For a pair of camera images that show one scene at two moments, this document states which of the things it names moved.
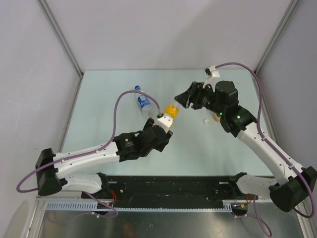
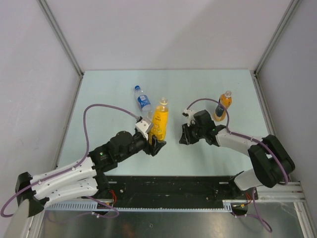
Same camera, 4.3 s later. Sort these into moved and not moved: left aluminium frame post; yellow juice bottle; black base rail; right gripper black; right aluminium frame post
Moved: yellow juice bottle; right gripper black
Not moved: right aluminium frame post; black base rail; left aluminium frame post
